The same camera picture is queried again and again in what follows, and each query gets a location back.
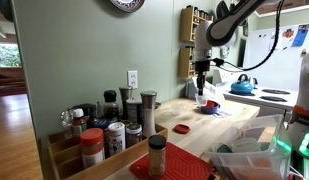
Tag white wall outlet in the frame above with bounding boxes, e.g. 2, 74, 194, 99
127, 70, 139, 90

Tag white crumpled towel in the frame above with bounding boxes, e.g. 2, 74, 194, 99
192, 76, 226, 103

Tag white paper sheet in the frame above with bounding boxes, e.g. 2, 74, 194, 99
268, 30, 282, 51

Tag dark jar black lid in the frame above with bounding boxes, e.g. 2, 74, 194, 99
72, 103, 98, 129

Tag blue kettle black handle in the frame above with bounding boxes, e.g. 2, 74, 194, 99
230, 73, 254, 95

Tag glass jar silver lid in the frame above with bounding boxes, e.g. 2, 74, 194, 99
125, 123, 143, 149

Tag small blue wall plate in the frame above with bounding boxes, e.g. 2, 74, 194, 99
220, 46, 231, 60

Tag wooden spice tray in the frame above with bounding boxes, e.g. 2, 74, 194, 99
40, 122, 169, 180

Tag blue-lid jar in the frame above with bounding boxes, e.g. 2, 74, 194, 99
90, 119, 111, 159

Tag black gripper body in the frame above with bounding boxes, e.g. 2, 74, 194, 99
193, 60, 212, 77

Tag dark red sofa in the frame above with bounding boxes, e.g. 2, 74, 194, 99
0, 67, 27, 98

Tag red-lid spice jar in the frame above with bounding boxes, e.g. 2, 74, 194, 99
79, 127, 106, 170

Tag black-lid spice jar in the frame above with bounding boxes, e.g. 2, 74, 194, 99
147, 134, 167, 180

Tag white-cap small bottle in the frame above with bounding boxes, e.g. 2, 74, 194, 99
71, 108, 88, 137

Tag green plastic lid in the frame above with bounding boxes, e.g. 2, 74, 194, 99
216, 143, 234, 154

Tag window with greenery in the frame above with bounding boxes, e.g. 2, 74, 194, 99
0, 42, 23, 69

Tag clear plastic bin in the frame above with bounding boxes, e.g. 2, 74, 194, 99
204, 114, 293, 180

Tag red plastic lid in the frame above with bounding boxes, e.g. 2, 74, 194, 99
172, 124, 191, 135

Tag steel grinder white body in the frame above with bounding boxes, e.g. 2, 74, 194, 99
140, 91, 158, 138

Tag patterned decorative wall plate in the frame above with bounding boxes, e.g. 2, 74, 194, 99
108, 0, 146, 14

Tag white printed shaker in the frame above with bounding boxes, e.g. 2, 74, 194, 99
107, 122, 127, 157

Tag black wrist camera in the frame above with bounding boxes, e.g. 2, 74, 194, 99
210, 57, 226, 68

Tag red printed paper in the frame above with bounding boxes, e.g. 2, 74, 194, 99
282, 28, 295, 43

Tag red silicone mat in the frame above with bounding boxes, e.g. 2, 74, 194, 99
129, 142, 217, 180

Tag clear glass bottle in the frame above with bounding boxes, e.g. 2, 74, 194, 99
60, 109, 74, 139

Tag large black frying pan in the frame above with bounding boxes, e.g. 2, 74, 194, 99
216, 0, 230, 20

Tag white electric stove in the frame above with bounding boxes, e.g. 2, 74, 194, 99
212, 67, 299, 111

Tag blue paper sheet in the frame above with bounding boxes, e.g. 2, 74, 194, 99
292, 23, 309, 48

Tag steel pepper grinder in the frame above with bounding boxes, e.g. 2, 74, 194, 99
118, 86, 134, 121

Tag black-capped glass bottle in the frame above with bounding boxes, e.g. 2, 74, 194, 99
103, 89, 120, 123

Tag black hanging pan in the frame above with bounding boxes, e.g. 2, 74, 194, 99
238, 17, 249, 28

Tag white-label spice jar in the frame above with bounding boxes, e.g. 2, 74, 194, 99
126, 97, 143, 125

